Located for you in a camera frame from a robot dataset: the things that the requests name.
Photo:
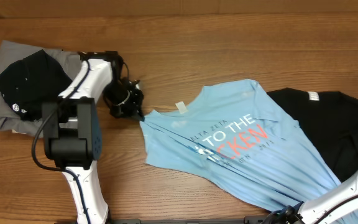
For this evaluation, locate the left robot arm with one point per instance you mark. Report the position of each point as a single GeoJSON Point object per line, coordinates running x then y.
{"type": "Point", "coordinates": [72, 134]}

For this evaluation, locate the black t-shirt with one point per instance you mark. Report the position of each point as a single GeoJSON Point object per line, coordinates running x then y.
{"type": "Point", "coordinates": [329, 120]}

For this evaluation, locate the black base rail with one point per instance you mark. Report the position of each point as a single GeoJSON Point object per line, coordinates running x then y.
{"type": "Point", "coordinates": [246, 220]}

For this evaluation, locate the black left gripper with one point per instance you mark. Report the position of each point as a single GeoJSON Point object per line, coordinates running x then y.
{"type": "Point", "coordinates": [130, 111]}

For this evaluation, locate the folded grey garment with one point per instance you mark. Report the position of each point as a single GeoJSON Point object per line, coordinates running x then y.
{"type": "Point", "coordinates": [11, 52]}

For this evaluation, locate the folded black garment with logo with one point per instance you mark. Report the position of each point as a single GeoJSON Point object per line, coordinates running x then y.
{"type": "Point", "coordinates": [27, 83]}

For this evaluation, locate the light blue printed t-shirt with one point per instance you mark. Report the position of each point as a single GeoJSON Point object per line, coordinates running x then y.
{"type": "Point", "coordinates": [237, 137]}

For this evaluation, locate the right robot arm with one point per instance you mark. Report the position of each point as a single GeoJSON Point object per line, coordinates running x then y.
{"type": "Point", "coordinates": [326, 209]}

